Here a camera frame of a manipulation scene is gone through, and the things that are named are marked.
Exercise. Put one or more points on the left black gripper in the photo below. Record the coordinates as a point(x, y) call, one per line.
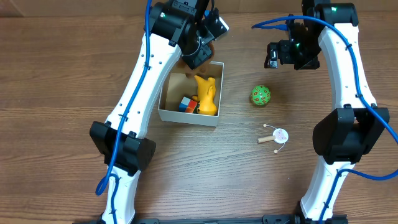
point(199, 58)

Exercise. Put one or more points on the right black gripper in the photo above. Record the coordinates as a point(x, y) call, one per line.
point(306, 62)

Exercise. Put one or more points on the colourful puzzle cube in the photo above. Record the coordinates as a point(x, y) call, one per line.
point(188, 105)

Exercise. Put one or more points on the yellow toy whale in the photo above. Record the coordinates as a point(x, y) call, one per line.
point(206, 90)

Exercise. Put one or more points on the brown plush toy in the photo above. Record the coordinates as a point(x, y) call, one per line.
point(201, 70)

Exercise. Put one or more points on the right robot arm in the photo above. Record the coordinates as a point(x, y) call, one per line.
point(355, 123)

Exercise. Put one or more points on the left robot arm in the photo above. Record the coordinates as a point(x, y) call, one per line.
point(170, 34)

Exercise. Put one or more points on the white cardboard box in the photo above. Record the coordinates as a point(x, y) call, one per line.
point(177, 85)

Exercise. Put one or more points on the green number ball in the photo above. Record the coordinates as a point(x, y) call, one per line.
point(260, 95)

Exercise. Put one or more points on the small wooden rattle drum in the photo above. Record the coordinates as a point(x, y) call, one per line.
point(279, 135)

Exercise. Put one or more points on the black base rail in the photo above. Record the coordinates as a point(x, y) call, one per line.
point(266, 219)

